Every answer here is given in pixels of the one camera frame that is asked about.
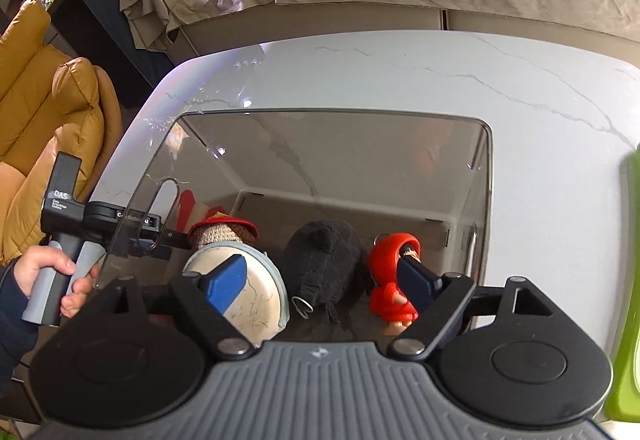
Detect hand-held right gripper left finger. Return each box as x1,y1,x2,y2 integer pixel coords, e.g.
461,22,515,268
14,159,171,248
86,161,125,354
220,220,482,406
98,254,254,361

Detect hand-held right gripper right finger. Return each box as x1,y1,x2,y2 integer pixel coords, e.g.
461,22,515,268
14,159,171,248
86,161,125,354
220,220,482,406
387,254,557,362

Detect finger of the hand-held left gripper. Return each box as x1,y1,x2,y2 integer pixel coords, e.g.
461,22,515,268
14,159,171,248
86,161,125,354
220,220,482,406
128,229,193,258

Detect black plush toy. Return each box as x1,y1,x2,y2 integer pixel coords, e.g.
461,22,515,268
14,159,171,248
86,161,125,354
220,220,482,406
281,219,371,325

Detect clear plastic storage box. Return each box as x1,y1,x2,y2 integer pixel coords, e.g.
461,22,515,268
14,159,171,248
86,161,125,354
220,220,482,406
94,108,494,357

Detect person's left forearm dark sleeve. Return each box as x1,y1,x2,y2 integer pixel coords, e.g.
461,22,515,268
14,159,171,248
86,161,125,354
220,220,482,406
0,265,40,373

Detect white marble desktop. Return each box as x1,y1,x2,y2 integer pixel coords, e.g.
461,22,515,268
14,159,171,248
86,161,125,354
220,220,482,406
95,32,640,373

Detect red and white toy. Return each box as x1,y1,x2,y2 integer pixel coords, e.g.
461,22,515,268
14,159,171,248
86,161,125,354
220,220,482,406
176,189,227,232

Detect white round bowl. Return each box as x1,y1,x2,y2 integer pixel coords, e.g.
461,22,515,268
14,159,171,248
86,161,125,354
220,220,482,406
181,241,291,348

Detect crochet doll with red hat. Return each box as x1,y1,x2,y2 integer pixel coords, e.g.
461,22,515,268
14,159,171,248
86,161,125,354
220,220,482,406
187,214,261,251

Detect yellow leather armchair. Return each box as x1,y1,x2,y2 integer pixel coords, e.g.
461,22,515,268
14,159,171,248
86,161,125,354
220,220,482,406
0,0,124,267

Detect dark cabinet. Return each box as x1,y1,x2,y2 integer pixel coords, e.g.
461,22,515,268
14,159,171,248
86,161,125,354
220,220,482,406
49,0,173,88

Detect green plastic chair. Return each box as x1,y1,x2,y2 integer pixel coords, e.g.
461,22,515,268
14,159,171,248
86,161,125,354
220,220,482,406
601,151,640,422

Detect beige bed base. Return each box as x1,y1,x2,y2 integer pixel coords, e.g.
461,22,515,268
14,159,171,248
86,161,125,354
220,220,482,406
167,3,640,67

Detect red hooded figure keychain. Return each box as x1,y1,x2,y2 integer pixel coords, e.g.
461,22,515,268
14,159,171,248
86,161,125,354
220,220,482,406
368,231,422,336

